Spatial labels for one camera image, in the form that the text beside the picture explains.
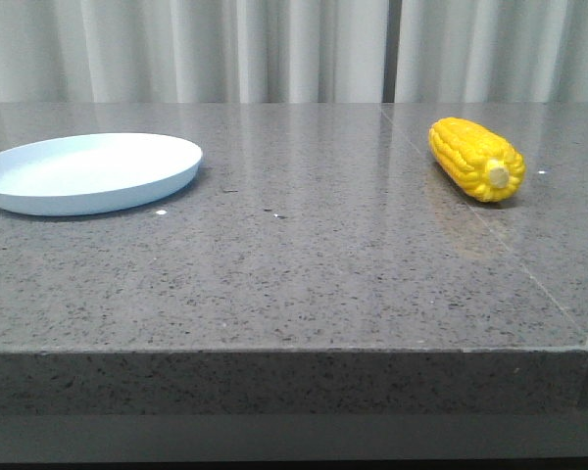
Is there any yellow plastic corn cob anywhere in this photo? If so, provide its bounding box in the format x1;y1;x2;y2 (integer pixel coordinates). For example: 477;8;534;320
428;117;525;203

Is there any light blue round plate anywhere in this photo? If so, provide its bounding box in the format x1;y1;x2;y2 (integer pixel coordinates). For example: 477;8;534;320
0;132;203;216

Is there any white pleated curtain right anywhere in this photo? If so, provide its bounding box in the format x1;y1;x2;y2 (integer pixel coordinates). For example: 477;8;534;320
394;1;588;103

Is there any white pleated curtain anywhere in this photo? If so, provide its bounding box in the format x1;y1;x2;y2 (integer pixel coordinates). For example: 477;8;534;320
0;1;393;103
394;1;588;103

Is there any white pleated curtain left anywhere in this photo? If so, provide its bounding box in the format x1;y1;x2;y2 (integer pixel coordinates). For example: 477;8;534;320
0;1;393;103

